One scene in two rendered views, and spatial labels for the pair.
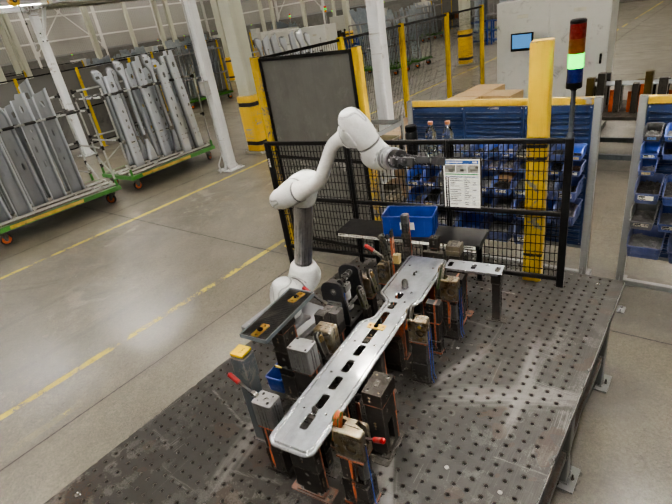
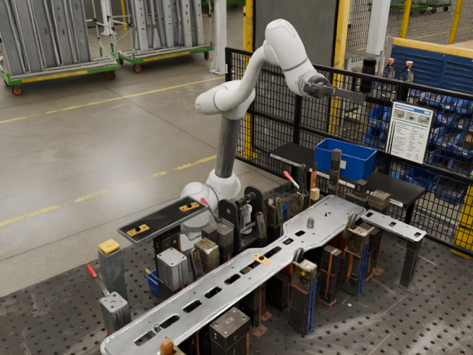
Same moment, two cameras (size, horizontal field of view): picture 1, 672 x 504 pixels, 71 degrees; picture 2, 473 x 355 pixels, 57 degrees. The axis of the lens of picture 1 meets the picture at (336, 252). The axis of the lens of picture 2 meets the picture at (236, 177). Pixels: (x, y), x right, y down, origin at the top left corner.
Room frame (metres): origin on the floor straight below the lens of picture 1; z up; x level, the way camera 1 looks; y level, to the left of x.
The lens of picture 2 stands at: (0.28, -0.31, 2.15)
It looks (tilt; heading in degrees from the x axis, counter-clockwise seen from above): 28 degrees down; 11
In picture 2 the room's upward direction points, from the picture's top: straight up
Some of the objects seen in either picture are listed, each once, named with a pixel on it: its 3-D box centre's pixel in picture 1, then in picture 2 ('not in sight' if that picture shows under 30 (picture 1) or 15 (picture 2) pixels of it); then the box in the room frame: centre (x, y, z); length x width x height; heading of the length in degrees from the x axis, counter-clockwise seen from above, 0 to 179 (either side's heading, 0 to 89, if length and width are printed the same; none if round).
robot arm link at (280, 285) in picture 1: (285, 296); (196, 202); (2.27, 0.32, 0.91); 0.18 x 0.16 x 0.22; 147
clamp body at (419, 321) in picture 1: (420, 349); (302, 296); (1.68, -0.30, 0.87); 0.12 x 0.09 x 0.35; 57
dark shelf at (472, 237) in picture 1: (408, 233); (340, 170); (2.59, -0.45, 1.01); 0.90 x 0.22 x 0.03; 57
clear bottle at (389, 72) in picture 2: (431, 138); (388, 77); (2.71, -0.65, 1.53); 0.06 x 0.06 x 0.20
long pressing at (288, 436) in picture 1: (376, 330); (259, 263); (1.71, -0.12, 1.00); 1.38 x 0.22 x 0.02; 147
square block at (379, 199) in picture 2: (455, 272); (375, 224); (2.27, -0.64, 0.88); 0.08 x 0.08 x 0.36; 57
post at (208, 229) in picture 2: (327, 347); (210, 265); (1.77, 0.11, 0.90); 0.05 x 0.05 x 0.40; 57
